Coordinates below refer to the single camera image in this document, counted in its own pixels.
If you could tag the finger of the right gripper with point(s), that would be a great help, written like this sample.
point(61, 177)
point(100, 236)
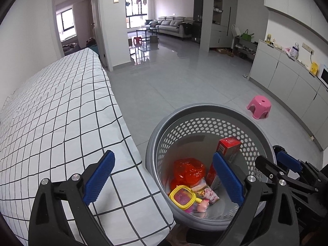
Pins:
point(305, 170)
point(274, 173)

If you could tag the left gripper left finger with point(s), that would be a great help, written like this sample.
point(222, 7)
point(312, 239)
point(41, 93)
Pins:
point(48, 223)

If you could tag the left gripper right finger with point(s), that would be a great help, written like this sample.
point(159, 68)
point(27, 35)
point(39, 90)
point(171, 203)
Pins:
point(266, 213)

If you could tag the red toothpaste box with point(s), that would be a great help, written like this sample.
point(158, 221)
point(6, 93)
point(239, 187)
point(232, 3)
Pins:
point(228, 148)

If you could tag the pink snack wrapper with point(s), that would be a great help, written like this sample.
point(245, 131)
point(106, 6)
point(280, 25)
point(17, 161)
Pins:
point(203, 191)

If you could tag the yellow plastic ring lid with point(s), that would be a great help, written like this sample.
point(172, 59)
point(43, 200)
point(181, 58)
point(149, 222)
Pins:
point(194, 198)

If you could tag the red plastic bag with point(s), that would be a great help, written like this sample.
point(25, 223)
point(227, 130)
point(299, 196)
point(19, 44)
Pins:
point(187, 172)

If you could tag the pink plastic shuttlecock toy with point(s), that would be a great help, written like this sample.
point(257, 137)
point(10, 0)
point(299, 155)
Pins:
point(182, 197)

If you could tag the pink pig toy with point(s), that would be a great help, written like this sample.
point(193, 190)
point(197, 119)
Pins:
point(203, 206)

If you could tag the pink plastic stool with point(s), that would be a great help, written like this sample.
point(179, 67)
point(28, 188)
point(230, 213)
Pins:
point(260, 107)

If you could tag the grey perforated laundry basket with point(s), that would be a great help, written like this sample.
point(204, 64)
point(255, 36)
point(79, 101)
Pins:
point(194, 131)

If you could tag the white microwave oven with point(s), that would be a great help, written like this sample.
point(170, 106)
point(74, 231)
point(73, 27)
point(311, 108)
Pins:
point(323, 75)

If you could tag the white checkered tablecloth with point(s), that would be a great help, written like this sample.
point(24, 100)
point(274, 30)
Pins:
point(60, 121)

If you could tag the green bag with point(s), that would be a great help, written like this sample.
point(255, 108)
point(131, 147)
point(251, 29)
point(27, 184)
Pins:
point(247, 36)

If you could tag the grey sofa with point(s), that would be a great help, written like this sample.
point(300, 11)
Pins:
point(181, 27)

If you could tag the red small stool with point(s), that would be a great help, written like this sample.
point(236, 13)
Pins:
point(137, 41)

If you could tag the glass coffee table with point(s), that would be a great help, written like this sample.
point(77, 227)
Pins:
point(145, 33)

